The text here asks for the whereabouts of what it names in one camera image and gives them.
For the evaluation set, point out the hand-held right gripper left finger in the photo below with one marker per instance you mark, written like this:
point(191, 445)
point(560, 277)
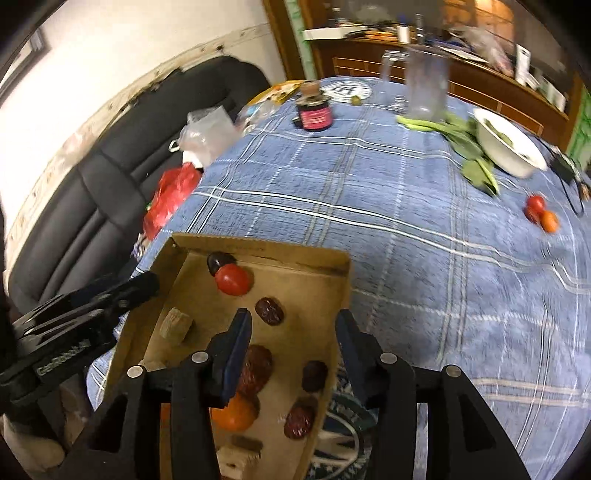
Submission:
point(235, 355)

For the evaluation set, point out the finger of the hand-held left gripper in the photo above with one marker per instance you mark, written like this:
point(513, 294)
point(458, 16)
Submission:
point(124, 288)
point(60, 318)

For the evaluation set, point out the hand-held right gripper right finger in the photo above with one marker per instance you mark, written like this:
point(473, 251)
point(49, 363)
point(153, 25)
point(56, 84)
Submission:
point(355, 364)

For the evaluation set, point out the large wrinkled red date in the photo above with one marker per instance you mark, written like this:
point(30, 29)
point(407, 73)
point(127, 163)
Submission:
point(256, 374)

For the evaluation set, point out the round dark red date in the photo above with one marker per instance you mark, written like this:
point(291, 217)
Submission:
point(315, 375)

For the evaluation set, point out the small dark red date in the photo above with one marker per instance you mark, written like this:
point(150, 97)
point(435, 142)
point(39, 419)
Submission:
point(269, 310)

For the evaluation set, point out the orange tangerine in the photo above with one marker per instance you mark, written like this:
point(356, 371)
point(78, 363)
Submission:
point(238, 412)
point(549, 221)

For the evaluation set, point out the red tomato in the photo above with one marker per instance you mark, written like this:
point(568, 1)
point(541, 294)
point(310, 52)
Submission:
point(536, 203)
point(234, 279)

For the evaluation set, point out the oval red date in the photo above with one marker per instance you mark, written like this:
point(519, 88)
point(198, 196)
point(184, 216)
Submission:
point(299, 421)

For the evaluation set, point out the brown cardboard box tray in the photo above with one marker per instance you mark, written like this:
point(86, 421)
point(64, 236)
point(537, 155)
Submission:
point(295, 286)

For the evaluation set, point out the dark purple plum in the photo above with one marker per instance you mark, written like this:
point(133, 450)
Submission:
point(217, 261)

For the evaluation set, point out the brown-topped white chunk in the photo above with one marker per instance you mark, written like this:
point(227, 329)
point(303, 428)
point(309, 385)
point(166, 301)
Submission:
point(238, 454)

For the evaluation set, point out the red plastic bag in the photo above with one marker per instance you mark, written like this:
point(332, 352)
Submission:
point(173, 198)

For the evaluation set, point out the black leather sofa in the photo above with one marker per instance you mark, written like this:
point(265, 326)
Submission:
point(115, 152)

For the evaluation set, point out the blue plaid tablecloth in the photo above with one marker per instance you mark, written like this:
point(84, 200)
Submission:
point(392, 221)

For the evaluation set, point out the clear plastic bag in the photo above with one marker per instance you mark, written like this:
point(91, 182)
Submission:
point(207, 131)

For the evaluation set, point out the green leafy vegetable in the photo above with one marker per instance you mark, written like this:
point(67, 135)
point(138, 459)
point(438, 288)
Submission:
point(471, 157)

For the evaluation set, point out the yellow snack packet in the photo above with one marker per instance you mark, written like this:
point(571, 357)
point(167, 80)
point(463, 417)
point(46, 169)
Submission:
point(281, 91)

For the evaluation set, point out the dark bottle with pink label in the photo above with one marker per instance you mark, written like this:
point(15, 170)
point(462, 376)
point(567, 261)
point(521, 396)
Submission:
point(315, 113)

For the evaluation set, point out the white bowl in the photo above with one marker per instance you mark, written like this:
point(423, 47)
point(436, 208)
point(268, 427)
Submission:
point(503, 147)

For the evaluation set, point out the green leaves in bowl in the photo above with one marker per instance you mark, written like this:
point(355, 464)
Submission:
point(501, 134)

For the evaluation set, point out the black power adapter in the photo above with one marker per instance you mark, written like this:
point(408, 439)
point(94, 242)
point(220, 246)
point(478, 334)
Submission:
point(562, 165)

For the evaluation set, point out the bamboo painted panel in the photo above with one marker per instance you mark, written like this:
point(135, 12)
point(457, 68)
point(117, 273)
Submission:
point(300, 55)

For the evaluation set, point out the clear glass mug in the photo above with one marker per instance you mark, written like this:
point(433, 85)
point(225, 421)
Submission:
point(393, 67)

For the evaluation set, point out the wooden cabinet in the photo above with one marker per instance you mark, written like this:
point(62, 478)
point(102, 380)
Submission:
point(485, 78)

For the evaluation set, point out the white flat tray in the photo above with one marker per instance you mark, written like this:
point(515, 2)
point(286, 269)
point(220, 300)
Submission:
point(332, 33)

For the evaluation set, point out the white cup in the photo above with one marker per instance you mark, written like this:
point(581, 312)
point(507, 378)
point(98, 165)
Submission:
point(403, 33)

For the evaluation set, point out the row of books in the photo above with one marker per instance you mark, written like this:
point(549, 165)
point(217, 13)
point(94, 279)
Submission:
point(551, 90)

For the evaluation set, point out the white and blue box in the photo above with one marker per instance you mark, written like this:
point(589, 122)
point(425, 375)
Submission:
point(523, 64)

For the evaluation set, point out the pink plastic bag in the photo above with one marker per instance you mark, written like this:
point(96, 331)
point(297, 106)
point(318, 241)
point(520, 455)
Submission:
point(485, 46)

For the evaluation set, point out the dark window frame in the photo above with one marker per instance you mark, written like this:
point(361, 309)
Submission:
point(27, 53)

